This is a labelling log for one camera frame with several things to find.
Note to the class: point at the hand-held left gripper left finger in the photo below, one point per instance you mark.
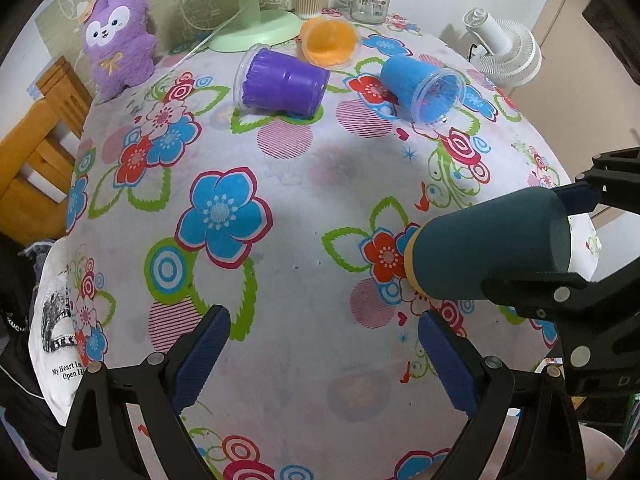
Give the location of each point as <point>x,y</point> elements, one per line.
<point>204,356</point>

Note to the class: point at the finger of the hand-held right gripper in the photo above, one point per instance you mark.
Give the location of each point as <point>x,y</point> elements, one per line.
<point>532,292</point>
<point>580,196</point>

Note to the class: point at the black cloth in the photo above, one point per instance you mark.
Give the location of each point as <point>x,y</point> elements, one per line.
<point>17,360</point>

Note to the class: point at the wooden chair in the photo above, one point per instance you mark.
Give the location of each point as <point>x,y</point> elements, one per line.
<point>35,145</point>

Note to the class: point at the white printed shirt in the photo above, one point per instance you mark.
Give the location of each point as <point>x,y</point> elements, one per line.
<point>55,310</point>

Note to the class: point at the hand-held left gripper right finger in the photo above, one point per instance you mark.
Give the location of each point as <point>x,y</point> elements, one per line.
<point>446,360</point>

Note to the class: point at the floral tablecloth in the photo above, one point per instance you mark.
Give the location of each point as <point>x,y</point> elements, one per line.
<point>310,210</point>

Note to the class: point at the dark teal cup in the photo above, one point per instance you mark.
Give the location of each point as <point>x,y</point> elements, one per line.
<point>480,245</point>

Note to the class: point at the cotton swab container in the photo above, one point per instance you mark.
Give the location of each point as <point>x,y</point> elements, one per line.
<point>310,2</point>

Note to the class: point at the white small fan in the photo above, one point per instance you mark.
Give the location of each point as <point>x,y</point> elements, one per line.
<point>510,52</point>

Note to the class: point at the purple plastic cup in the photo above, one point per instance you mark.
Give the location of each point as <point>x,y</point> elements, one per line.
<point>287,82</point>

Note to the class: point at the blue plastic cup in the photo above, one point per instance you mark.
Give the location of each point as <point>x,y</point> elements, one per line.
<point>412,80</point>

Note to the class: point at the orange plastic cup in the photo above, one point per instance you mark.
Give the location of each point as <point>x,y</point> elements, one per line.
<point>327,40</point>

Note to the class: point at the green desk fan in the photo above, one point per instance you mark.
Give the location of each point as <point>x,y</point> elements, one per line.
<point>255,30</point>

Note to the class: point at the purple plush toy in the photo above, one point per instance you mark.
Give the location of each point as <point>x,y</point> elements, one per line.
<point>117,45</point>

